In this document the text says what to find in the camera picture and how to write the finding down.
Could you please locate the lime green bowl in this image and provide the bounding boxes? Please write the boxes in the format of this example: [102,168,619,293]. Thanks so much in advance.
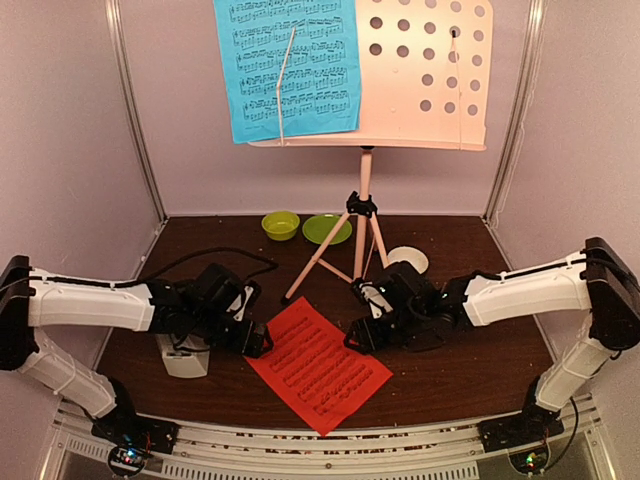
[261,211,300,241]

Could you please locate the aluminium frame post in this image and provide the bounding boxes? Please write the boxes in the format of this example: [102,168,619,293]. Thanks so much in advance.
[484,0,549,231]
[104,0,169,226]

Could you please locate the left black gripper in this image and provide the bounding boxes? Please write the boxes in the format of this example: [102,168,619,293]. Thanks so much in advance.
[190,307,273,358]

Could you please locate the right aluminium frame post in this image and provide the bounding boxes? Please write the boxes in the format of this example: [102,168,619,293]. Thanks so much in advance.
[484,0,549,231]

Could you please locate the white and blue bowl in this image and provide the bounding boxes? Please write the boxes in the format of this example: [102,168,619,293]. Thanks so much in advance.
[388,246,429,274]

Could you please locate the pink music stand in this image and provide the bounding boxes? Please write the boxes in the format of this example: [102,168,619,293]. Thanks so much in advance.
[264,1,493,303]

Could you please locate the red sheet music paper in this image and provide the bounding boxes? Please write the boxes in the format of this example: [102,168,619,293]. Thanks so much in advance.
[248,298,393,436]

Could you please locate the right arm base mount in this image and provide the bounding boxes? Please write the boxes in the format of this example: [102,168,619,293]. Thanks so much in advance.
[478,413,564,476]

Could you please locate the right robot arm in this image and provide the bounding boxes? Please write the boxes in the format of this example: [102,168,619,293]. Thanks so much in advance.
[344,237,639,442]

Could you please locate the front aluminium rail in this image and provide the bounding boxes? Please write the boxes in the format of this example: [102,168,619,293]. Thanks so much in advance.
[34,394,623,479]

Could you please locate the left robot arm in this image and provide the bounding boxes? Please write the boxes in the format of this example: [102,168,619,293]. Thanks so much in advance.
[1,255,274,444]

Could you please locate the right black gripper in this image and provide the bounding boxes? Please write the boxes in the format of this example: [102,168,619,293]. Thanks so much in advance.
[342,306,426,357]

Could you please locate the white metronome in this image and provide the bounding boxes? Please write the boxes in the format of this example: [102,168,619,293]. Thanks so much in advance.
[155,334,210,379]

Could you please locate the green plate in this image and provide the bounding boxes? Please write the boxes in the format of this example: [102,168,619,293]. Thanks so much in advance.
[302,214,352,246]

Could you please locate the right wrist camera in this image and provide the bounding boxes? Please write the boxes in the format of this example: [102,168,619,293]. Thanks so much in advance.
[351,278,393,319]

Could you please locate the blue sheet music paper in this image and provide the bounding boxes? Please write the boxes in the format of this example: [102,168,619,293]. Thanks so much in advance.
[213,0,362,144]

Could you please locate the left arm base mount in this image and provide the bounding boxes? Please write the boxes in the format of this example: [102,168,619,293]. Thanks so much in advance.
[91,416,179,478]

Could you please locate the left aluminium frame post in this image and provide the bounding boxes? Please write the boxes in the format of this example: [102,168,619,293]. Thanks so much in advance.
[104,0,169,226]

